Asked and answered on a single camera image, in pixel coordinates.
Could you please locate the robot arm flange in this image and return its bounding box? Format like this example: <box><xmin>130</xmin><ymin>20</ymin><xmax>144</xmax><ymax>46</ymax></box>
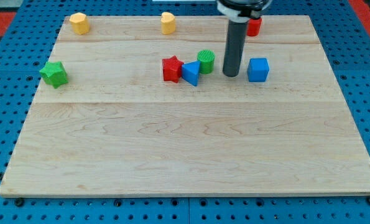
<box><xmin>216</xmin><ymin>0</ymin><xmax>272</xmax><ymax>23</ymax></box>

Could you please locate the red star block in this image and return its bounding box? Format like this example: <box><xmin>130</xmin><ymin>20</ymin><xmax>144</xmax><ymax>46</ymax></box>
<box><xmin>162</xmin><ymin>55</ymin><xmax>183</xmax><ymax>83</ymax></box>

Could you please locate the green star block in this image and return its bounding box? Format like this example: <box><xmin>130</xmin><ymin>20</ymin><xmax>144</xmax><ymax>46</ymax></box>
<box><xmin>39</xmin><ymin>62</ymin><xmax>68</xmax><ymax>88</ymax></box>

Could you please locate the blue triangle block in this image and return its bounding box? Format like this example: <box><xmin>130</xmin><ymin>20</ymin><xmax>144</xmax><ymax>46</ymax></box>
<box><xmin>182</xmin><ymin>60</ymin><xmax>200</xmax><ymax>86</ymax></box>

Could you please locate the green cylinder block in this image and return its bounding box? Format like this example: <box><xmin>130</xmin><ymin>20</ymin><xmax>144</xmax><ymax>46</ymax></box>
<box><xmin>197</xmin><ymin>49</ymin><xmax>215</xmax><ymax>74</ymax></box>

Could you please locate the wooden board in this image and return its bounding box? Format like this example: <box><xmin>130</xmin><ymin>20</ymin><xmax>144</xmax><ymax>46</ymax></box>
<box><xmin>0</xmin><ymin>16</ymin><xmax>370</xmax><ymax>198</ymax></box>

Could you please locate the blue cube block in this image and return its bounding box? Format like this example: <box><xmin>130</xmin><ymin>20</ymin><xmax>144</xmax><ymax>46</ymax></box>
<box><xmin>247</xmin><ymin>58</ymin><xmax>269</xmax><ymax>82</ymax></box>

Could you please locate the yellow heart block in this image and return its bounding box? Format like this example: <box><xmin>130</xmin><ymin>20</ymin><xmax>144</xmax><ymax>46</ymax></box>
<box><xmin>160</xmin><ymin>12</ymin><xmax>176</xmax><ymax>35</ymax></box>

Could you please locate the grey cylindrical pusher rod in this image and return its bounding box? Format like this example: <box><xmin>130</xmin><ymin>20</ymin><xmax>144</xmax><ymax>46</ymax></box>
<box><xmin>223</xmin><ymin>21</ymin><xmax>248</xmax><ymax>78</ymax></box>

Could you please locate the yellow hexagon block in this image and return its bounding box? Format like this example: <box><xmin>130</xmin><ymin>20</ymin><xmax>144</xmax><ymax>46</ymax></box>
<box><xmin>69</xmin><ymin>12</ymin><xmax>90</xmax><ymax>35</ymax></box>

